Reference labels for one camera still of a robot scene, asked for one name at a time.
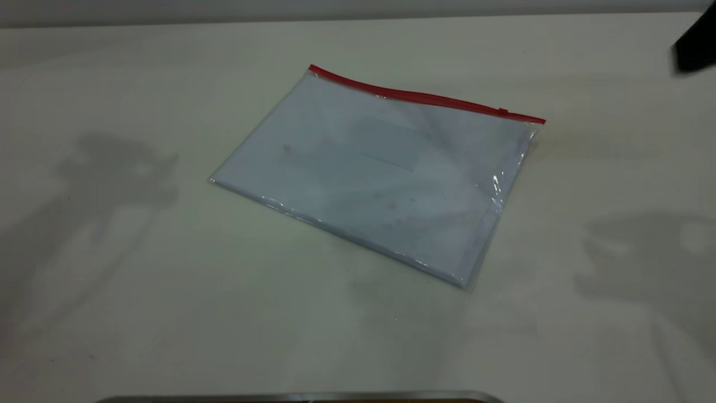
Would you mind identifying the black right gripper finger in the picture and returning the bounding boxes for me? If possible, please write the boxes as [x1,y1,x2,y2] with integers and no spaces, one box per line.
[672,8,716,74]

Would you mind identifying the clear plastic red-zip bag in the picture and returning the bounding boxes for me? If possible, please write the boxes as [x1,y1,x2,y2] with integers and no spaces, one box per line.
[209,64,547,290]

